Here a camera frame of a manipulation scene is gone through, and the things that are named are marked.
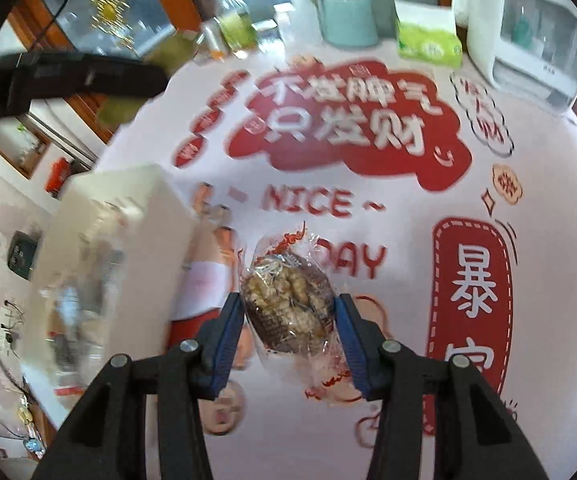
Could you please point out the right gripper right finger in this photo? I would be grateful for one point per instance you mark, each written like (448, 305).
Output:
(475, 438)

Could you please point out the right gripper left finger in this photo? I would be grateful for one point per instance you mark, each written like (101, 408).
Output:
(103, 436)

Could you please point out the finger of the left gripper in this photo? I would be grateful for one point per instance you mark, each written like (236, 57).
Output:
(29, 76)

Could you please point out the walnut cake clear packet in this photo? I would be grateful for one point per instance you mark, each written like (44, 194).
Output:
(290, 303)

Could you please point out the cream plastic storage bin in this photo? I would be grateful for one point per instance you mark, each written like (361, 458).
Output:
(103, 281)

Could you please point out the pink printed table mat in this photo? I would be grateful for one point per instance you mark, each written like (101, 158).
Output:
(446, 208)

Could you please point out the green label glass bottle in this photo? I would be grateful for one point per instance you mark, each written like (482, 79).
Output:
(236, 25)

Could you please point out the white plastic squeeze bottle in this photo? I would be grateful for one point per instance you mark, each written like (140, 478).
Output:
(284, 14)

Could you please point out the teal canister brown lid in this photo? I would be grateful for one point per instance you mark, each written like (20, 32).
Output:
(349, 24)

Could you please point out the white countertop sterilizer appliance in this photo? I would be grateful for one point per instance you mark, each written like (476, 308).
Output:
(525, 47)

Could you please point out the green tissue box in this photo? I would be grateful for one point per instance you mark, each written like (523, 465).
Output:
(427, 33)

